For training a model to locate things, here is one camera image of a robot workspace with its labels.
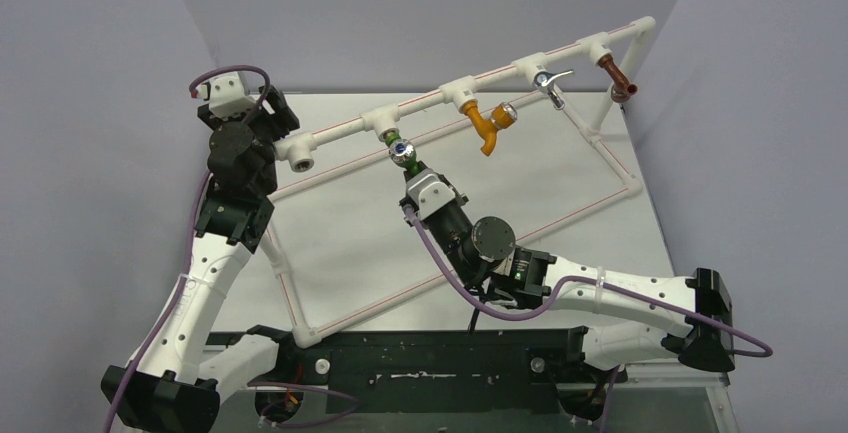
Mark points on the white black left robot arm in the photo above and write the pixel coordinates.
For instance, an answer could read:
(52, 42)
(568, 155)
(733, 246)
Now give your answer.
(167, 385)

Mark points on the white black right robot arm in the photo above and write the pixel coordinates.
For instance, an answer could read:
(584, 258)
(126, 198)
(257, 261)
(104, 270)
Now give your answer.
(686, 318)

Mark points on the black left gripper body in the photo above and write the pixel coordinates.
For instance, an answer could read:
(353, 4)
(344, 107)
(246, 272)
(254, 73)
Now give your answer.
(271, 128)

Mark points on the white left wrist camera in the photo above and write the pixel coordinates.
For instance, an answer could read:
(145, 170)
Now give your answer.
(225, 95)

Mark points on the white PVC pipe frame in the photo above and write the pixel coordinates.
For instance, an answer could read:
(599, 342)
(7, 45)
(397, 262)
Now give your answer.
(298, 150)

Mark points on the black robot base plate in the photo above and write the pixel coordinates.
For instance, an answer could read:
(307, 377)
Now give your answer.
(435, 371)

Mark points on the orange water faucet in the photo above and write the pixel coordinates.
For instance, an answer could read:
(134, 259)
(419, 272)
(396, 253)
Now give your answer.
(502, 117)

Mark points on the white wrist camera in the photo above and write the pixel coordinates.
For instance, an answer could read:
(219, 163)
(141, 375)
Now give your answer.
(225, 95)
(429, 192)

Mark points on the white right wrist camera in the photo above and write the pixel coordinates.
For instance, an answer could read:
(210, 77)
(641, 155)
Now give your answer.
(429, 192)

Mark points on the brown water faucet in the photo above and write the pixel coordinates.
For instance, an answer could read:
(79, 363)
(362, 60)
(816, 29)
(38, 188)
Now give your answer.
(622, 89)

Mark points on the chrome lever water faucet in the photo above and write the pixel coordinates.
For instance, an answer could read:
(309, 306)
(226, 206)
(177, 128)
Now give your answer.
(545, 82)

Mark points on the green water faucet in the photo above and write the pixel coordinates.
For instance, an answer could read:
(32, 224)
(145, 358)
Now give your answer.
(402, 152)

